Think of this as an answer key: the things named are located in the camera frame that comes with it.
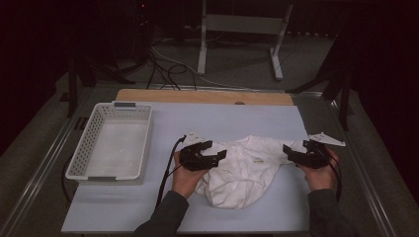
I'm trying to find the left hand-held gripper cable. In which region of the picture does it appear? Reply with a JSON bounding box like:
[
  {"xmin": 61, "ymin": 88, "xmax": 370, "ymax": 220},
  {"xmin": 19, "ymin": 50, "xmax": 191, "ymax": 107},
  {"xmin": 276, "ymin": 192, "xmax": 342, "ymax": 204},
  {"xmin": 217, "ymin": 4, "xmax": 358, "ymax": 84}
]
[{"xmin": 155, "ymin": 134, "xmax": 188, "ymax": 209}]

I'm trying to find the thin black cable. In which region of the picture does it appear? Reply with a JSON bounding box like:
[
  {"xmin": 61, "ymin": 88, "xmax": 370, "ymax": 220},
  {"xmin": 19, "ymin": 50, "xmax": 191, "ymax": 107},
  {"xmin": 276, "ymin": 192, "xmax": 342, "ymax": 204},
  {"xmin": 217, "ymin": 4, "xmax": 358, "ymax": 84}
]
[{"xmin": 60, "ymin": 154, "xmax": 73, "ymax": 203}]

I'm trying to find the white metal stand frame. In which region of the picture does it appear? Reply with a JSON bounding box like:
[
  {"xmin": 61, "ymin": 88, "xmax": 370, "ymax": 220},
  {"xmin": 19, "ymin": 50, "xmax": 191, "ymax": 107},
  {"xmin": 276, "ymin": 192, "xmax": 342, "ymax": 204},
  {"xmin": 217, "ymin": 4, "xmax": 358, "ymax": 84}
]
[{"xmin": 197, "ymin": 0, "xmax": 294, "ymax": 82}]

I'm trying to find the right hand-held gripper cable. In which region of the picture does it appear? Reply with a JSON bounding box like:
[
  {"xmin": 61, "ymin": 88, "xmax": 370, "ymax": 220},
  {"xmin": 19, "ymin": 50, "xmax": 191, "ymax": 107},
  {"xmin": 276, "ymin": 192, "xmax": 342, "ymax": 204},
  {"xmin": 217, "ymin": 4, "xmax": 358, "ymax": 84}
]
[{"xmin": 324, "ymin": 144, "xmax": 344, "ymax": 202}]

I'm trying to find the dark equipment rack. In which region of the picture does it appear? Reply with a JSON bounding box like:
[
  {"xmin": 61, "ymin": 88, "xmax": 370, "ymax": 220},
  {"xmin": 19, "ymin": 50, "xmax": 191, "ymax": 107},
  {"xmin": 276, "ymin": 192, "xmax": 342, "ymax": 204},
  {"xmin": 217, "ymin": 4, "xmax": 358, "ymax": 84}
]
[{"xmin": 131, "ymin": 0, "xmax": 156, "ymax": 63}]

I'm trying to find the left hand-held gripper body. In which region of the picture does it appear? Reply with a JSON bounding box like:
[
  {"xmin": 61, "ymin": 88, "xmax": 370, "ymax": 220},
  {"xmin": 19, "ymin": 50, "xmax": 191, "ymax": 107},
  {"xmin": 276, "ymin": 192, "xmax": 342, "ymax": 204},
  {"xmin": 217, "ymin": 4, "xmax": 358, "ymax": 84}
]
[{"xmin": 178, "ymin": 130, "xmax": 215, "ymax": 172}]

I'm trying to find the person's right hand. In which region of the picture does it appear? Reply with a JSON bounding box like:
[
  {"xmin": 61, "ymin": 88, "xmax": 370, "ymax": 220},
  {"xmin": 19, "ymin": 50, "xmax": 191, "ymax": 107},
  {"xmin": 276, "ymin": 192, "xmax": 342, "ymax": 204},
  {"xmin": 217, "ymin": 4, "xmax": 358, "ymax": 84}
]
[{"xmin": 297, "ymin": 147, "xmax": 340, "ymax": 193}]

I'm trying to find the white cable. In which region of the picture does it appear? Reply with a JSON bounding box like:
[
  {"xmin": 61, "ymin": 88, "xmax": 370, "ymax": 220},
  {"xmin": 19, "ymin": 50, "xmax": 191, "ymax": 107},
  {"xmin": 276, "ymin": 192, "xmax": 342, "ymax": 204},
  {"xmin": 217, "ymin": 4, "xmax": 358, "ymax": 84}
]
[{"xmin": 150, "ymin": 46, "xmax": 253, "ymax": 91}]

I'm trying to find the hand-held gripper cable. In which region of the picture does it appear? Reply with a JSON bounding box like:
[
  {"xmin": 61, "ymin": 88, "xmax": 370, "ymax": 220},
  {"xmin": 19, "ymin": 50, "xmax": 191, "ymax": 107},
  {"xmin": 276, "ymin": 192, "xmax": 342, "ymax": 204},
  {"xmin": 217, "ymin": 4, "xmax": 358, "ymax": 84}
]
[
  {"xmin": 324, "ymin": 144, "xmax": 344, "ymax": 202},
  {"xmin": 155, "ymin": 134, "xmax": 188, "ymax": 209}
]

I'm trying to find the white perforated plastic basket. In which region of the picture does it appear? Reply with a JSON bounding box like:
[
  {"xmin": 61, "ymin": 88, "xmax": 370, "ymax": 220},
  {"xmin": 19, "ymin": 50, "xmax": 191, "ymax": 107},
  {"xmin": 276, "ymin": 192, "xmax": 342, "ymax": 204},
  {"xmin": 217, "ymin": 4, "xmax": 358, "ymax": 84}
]
[{"xmin": 64, "ymin": 101, "xmax": 154, "ymax": 186}]

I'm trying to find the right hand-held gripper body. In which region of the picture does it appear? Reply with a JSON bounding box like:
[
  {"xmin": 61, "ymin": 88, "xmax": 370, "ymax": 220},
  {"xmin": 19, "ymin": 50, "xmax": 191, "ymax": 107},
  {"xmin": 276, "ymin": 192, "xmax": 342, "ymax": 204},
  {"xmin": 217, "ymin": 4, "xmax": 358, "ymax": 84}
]
[{"xmin": 300, "ymin": 131, "xmax": 347, "ymax": 148}]

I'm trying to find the looped black cable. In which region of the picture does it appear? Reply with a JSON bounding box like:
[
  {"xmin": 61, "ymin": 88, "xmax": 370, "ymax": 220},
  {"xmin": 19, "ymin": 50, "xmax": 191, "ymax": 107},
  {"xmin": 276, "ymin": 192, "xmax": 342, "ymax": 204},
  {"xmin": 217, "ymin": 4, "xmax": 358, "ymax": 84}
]
[{"xmin": 146, "ymin": 48, "xmax": 199, "ymax": 92}]

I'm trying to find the metal rail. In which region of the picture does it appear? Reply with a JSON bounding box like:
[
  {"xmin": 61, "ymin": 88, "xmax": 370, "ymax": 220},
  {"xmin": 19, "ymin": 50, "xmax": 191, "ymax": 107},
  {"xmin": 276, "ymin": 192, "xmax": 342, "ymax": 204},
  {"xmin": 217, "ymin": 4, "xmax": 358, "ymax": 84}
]
[
  {"xmin": 324, "ymin": 93, "xmax": 398, "ymax": 237},
  {"xmin": 0, "ymin": 88, "xmax": 97, "ymax": 237}
]

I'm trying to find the white baby romper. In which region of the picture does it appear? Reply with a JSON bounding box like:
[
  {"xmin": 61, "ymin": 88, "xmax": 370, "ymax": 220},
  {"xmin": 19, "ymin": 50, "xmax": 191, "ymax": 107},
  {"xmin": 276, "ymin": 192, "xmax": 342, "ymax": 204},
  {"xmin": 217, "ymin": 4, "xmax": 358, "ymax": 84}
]
[{"xmin": 195, "ymin": 133, "xmax": 309, "ymax": 210}]

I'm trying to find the person's left hand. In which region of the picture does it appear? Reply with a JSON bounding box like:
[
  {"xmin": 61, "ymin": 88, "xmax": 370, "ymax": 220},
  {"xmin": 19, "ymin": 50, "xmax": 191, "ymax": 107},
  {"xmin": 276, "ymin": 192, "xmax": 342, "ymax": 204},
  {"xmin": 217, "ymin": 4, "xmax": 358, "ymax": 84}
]
[{"xmin": 171, "ymin": 151, "xmax": 210, "ymax": 200}]

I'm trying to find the black stand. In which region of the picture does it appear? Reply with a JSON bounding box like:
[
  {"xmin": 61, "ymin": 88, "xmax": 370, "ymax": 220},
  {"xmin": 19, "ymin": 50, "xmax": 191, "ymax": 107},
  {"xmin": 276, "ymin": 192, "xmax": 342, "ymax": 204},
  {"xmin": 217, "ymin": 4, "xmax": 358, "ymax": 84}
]
[
  {"xmin": 65, "ymin": 55, "xmax": 136, "ymax": 119},
  {"xmin": 286, "ymin": 33, "xmax": 355, "ymax": 132}
]

